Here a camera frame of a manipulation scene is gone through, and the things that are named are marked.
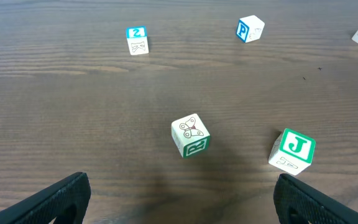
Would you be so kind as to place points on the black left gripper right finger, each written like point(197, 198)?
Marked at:
point(296, 202)

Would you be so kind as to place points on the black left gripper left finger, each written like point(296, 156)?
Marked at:
point(66, 201)

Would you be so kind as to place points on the blue number 2 block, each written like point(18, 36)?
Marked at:
point(137, 40)

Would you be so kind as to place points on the green letter J block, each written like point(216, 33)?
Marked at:
point(292, 152)

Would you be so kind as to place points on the green letter R butterfly block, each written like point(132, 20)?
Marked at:
point(190, 135)

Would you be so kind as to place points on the blue letter P block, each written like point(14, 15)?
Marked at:
point(249, 28)

